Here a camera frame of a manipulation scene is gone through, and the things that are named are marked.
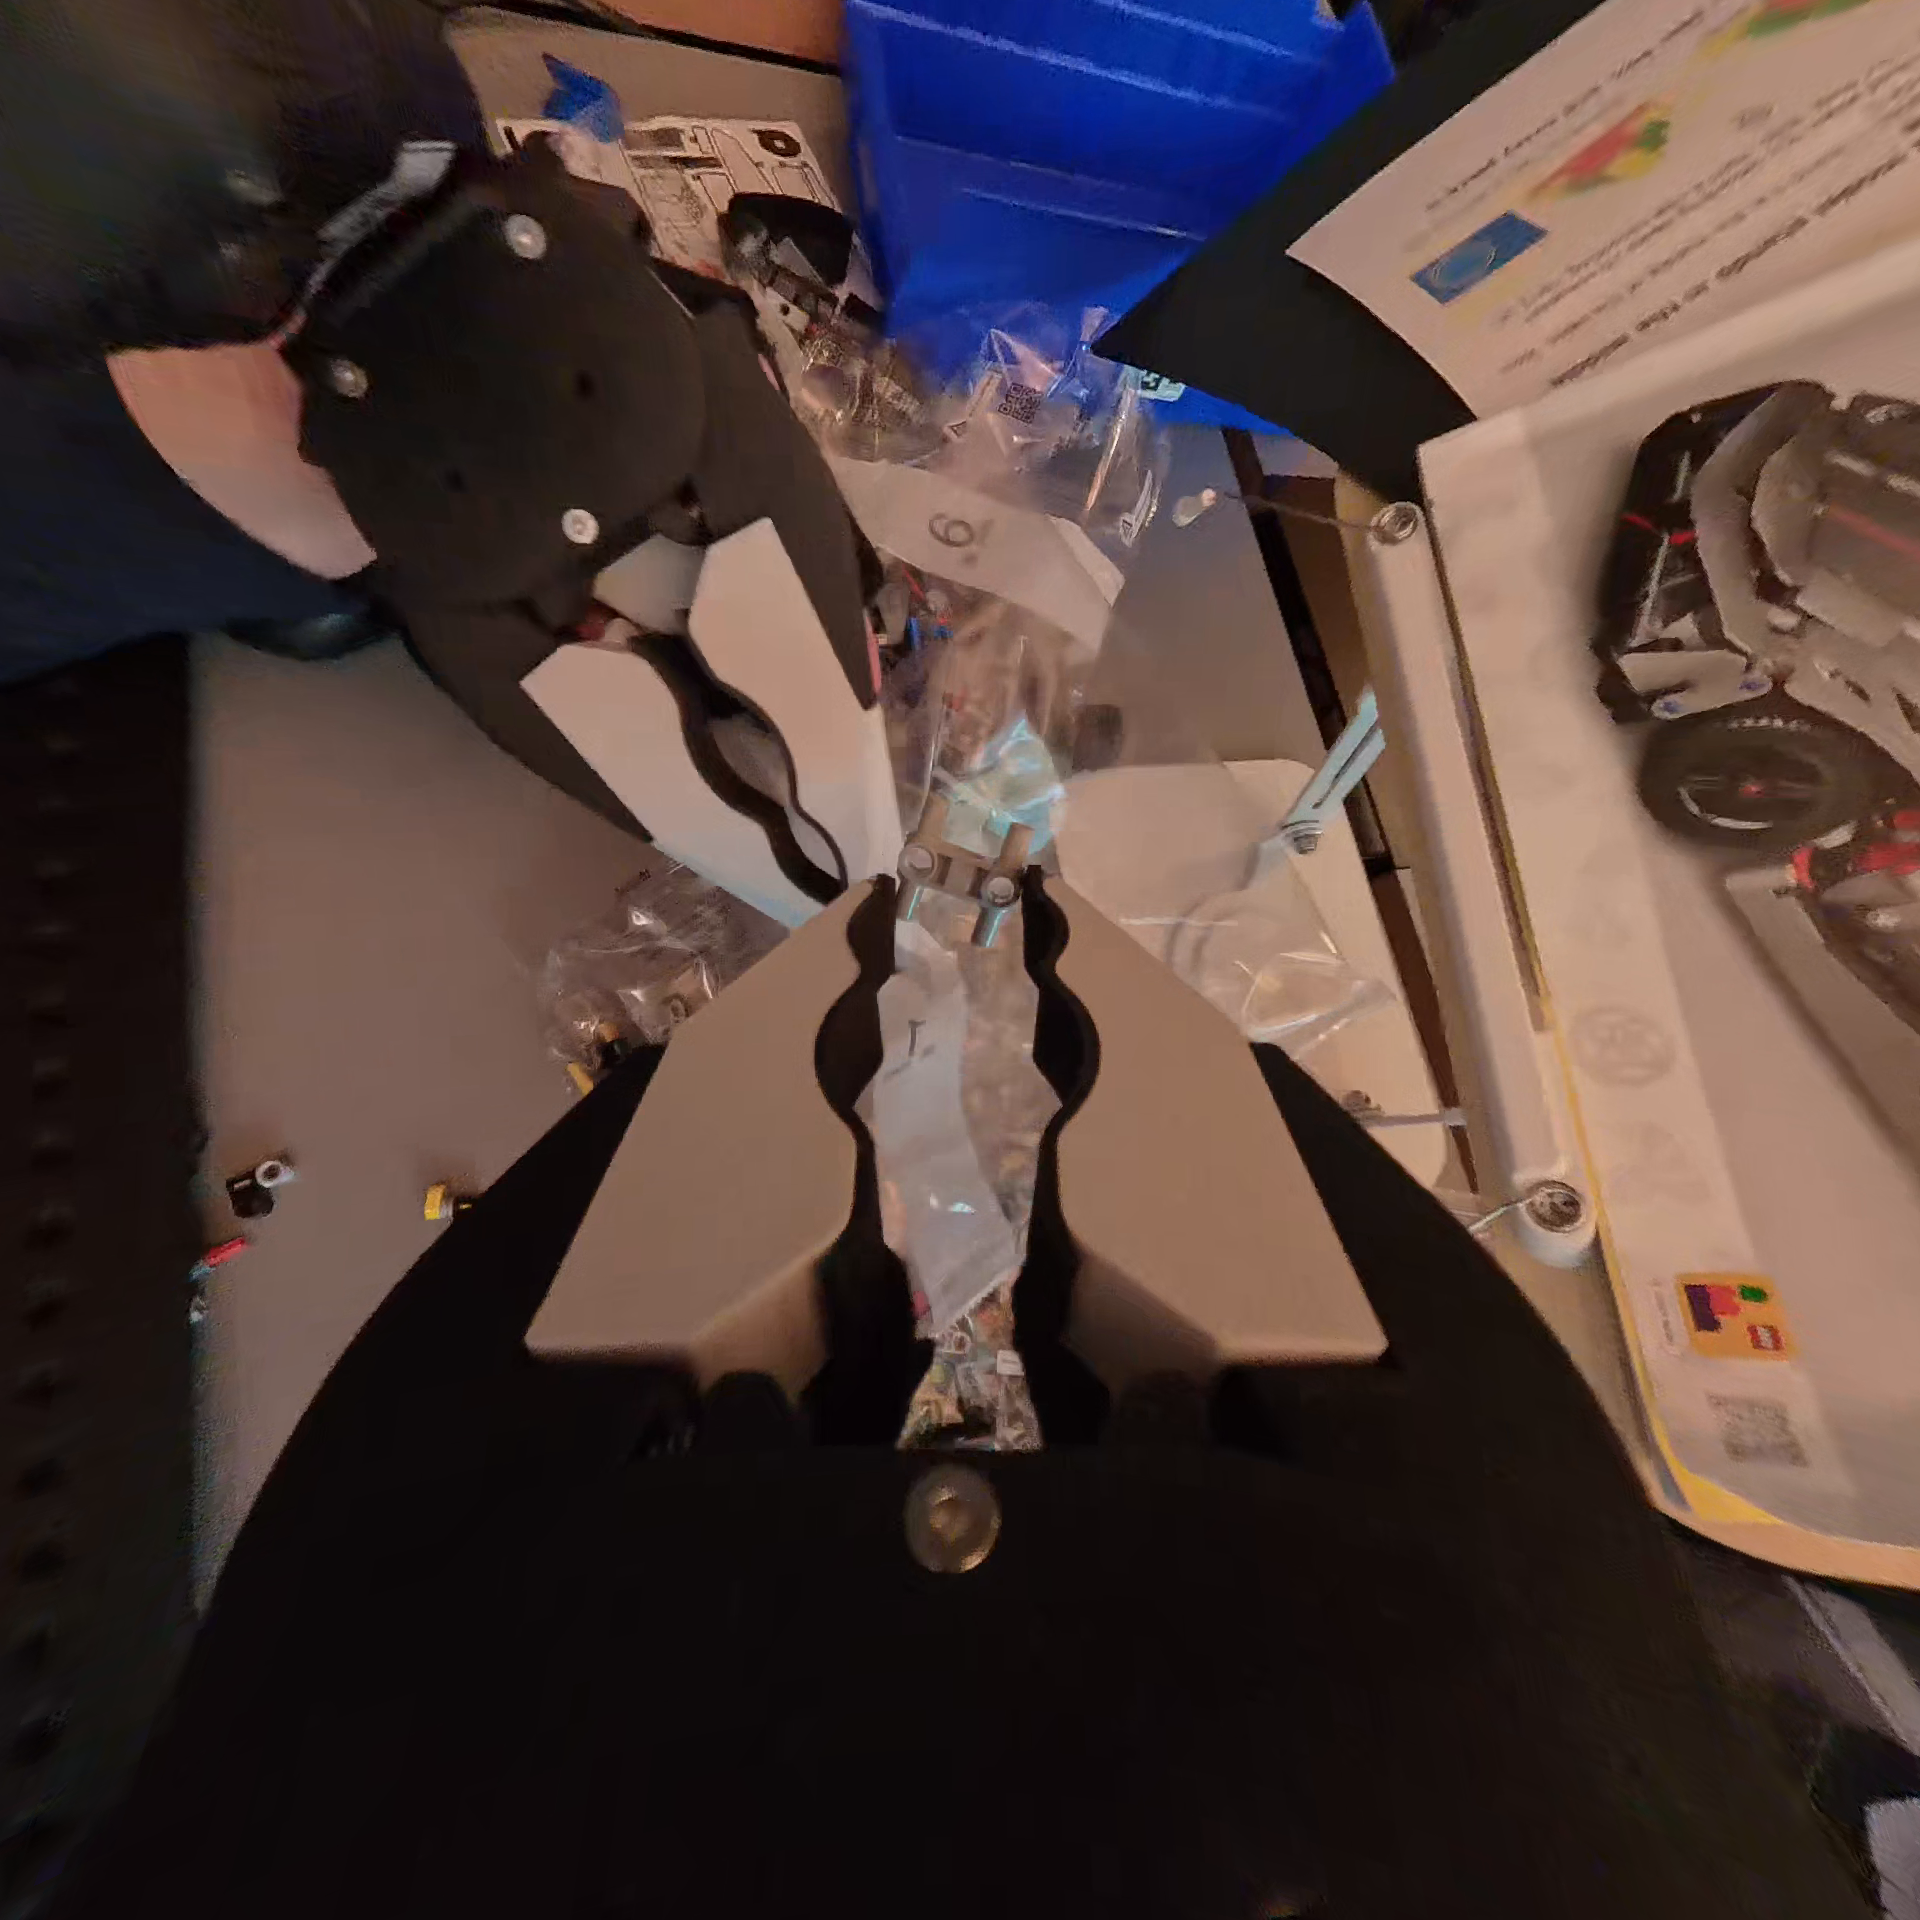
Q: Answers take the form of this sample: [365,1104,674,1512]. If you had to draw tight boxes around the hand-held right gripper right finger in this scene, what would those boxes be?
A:
[1014,868,1386,1452]

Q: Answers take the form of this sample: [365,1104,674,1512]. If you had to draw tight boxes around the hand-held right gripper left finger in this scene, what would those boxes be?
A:
[524,880,935,1452]

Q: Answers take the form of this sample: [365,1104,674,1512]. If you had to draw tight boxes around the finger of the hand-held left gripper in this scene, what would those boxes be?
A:
[686,514,904,892]
[516,635,851,929]

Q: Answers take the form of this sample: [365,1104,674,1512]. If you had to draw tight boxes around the pile of clear parts bags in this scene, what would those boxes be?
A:
[718,285,1446,1458]

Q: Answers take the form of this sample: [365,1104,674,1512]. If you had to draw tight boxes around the light grey beam with pins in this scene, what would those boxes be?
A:
[893,794,1042,954]

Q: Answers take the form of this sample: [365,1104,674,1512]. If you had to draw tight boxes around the white lego instruction booklet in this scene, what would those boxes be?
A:
[1093,0,1920,1594]

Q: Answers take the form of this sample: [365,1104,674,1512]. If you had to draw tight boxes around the person's left hand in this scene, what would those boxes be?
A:
[107,334,378,583]

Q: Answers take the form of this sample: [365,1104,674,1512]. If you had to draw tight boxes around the small crumpled clear bag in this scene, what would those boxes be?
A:
[536,859,793,1100]

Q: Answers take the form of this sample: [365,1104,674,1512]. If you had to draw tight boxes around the white sticker sheet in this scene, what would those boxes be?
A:
[492,111,851,267]

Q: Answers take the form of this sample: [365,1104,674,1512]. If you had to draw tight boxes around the blue tape strip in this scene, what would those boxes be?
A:
[536,48,627,146]

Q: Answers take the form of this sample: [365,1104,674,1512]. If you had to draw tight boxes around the large black rubber tire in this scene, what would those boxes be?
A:
[239,599,394,665]

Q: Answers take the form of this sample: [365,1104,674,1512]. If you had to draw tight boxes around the blue plastic bin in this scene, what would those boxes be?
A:
[837,0,1401,442]

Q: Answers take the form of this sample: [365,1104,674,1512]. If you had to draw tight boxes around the black studded mat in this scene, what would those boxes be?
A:
[0,638,200,1920]

